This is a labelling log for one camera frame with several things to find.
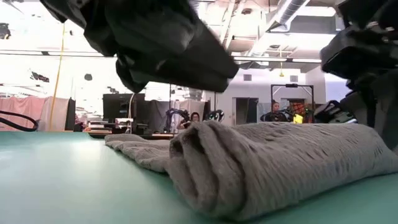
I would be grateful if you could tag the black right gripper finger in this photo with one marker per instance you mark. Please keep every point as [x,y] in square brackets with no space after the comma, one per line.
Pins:
[388,124]

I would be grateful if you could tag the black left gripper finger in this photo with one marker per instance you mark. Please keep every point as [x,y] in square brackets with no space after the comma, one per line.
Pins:
[192,59]
[186,82]

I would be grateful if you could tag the grey terry towel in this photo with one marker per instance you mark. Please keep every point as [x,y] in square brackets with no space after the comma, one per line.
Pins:
[264,168]

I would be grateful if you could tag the black background robot arm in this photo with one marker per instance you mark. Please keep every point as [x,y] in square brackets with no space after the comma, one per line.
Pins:
[174,112]

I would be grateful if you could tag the person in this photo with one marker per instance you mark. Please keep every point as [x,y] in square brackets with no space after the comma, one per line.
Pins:
[275,109]
[194,117]

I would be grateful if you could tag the ceiling light strip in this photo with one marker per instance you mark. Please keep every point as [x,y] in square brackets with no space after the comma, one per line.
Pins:
[264,59]

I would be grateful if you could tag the black monitor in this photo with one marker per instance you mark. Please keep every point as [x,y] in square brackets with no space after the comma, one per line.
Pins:
[118,107]

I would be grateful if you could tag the black upright panel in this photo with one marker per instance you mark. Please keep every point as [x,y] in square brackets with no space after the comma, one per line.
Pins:
[71,115]

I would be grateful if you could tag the pale grey curtain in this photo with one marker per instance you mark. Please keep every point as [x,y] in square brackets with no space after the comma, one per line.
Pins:
[59,115]

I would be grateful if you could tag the pink curtain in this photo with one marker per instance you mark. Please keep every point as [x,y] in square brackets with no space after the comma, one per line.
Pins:
[21,105]

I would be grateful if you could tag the green table mat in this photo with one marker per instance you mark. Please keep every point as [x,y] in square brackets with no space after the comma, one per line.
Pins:
[62,186]

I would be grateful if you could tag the black stand frame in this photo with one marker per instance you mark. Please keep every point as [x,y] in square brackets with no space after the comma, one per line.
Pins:
[292,85]

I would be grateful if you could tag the silver ceiling duct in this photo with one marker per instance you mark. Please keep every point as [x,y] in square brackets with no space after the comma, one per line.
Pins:
[290,11]

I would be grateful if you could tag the black ceiling camera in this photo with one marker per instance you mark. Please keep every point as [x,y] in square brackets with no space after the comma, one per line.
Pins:
[4,31]

